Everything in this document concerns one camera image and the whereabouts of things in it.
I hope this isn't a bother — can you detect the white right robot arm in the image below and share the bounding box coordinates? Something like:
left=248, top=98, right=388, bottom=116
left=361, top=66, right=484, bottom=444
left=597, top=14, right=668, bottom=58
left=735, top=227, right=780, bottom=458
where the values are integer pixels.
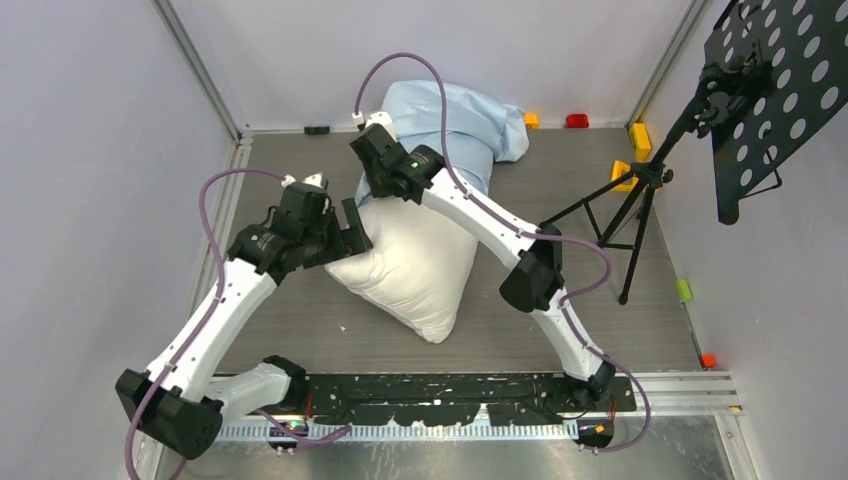
left=350, top=111, right=616, bottom=411

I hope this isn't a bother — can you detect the orange toy block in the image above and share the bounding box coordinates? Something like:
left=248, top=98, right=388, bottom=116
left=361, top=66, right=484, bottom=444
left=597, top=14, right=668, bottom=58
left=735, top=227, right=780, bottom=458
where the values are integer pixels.
left=523, top=113, right=540, bottom=129

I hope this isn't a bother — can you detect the black tripod stand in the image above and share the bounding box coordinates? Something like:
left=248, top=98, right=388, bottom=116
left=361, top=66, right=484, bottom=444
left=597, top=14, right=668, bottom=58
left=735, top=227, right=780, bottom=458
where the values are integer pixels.
left=542, top=55, right=769, bottom=305

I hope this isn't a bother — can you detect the red toy block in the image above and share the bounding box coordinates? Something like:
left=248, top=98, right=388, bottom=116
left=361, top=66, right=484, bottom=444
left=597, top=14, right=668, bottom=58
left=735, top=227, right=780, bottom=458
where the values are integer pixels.
left=564, top=113, right=590, bottom=129

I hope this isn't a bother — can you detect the light blue pillowcase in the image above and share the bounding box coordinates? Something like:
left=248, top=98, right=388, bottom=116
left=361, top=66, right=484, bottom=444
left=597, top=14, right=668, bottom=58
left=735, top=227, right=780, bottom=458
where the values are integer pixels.
left=382, top=80, right=529, bottom=194

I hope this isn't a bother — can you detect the small orange block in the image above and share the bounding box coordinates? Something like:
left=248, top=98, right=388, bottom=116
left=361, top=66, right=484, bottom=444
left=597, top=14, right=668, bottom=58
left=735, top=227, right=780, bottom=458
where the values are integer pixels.
left=699, top=354, right=717, bottom=370

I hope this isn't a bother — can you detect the white pillow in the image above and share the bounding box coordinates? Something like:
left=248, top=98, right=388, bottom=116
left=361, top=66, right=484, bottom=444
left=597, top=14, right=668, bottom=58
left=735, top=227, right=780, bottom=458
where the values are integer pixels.
left=325, top=198, right=479, bottom=344

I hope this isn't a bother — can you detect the green block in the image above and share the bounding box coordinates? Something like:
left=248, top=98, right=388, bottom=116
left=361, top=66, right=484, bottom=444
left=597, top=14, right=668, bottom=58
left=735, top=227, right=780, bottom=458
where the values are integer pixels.
left=675, top=278, right=693, bottom=304

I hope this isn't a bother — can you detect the small black wall object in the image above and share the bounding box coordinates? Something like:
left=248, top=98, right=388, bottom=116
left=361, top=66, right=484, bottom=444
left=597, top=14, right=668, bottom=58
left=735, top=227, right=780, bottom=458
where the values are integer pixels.
left=303, top=125, right=331, bottom=136

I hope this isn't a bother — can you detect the slotted cable duct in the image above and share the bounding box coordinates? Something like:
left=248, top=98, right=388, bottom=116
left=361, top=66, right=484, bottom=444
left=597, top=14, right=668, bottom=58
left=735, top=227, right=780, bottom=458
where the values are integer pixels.
left=216, top=419, right=579, bottom=442

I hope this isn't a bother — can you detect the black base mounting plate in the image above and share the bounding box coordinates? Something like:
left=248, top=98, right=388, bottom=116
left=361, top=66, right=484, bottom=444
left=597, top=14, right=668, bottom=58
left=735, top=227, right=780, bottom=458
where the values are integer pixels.
left=265, top=373, right=637, bottom=427

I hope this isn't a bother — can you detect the yellow block near tripod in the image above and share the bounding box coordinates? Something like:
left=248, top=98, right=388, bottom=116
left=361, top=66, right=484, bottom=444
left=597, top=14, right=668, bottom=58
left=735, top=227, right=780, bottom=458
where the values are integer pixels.
left=610, top=160, right=638, bottom=193

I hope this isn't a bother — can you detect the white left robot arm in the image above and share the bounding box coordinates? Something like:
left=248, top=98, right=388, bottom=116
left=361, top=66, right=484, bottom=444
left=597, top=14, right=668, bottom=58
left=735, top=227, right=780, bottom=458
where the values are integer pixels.
left=116, top=173, right=371, bottom=460

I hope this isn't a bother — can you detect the black perforated stand plate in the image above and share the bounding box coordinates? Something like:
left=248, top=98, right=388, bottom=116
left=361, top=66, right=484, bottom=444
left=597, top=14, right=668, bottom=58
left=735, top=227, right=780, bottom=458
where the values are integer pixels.
left=699, top=0, right=847, bottom=225

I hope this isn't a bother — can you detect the yellow block on rail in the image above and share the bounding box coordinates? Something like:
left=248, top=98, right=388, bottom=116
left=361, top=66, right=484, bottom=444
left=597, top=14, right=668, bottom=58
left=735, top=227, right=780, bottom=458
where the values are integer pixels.
left=628, top=122, right=653, bottom=163

